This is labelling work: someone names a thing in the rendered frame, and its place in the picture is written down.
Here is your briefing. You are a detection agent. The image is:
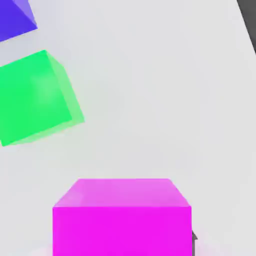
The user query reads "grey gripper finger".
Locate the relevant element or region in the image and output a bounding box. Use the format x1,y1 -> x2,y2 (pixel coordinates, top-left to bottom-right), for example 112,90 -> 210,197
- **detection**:
191,229 -> 199,256

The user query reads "small magenta cube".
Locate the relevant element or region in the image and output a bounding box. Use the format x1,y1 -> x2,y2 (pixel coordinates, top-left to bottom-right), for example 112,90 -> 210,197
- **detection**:
52,178 -> 192,256

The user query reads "small green cube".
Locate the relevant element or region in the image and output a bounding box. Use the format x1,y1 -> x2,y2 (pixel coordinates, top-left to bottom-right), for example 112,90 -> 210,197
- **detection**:
0,49 -> 86,147

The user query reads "small blue cube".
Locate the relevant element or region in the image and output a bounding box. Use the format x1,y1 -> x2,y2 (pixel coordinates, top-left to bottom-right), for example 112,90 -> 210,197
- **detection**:
0,0 -> 38,42

